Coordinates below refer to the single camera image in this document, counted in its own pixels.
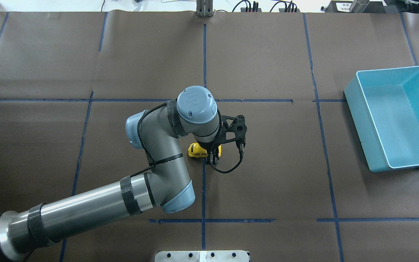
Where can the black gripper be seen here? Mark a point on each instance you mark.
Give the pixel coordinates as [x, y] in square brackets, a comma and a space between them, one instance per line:
[215, 157]

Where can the yellow beetle toy car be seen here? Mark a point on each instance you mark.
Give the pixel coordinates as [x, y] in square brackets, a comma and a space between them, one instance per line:
[195, 151]

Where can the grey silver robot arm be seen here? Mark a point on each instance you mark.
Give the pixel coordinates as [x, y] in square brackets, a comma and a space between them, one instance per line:
[164, 182]

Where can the light blue plastic bin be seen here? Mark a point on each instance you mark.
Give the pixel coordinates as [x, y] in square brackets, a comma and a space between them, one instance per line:
[384, 105]

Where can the black box with label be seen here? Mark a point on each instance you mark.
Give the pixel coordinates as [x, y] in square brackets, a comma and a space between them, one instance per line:
[353, 6]

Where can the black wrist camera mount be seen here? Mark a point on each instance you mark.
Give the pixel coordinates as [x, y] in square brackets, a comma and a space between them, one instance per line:
[235, 125]

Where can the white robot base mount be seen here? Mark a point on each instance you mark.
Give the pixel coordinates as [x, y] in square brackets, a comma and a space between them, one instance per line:
[203, 256]

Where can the grey metal post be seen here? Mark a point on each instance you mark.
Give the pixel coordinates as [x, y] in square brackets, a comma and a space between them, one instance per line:
[204, 8]

